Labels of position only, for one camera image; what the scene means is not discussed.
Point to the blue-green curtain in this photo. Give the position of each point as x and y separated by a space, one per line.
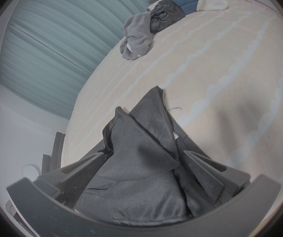
57 46

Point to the white garment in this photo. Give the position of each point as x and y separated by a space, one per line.
210 0

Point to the black shiny garment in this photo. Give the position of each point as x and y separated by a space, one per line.
166 16

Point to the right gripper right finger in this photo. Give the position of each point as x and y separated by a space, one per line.
213 179

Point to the black T-shirt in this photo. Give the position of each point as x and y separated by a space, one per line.
144 157

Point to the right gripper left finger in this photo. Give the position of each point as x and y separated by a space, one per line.
77 181

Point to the bed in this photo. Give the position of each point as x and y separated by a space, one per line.
218 70

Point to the round white ceiling lamp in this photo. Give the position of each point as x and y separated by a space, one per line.
31 169

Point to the white printed pillow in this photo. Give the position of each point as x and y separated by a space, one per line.
152 7

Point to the grey garment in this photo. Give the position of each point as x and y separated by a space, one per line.
136 36

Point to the blue garment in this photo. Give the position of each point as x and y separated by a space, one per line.
188 2

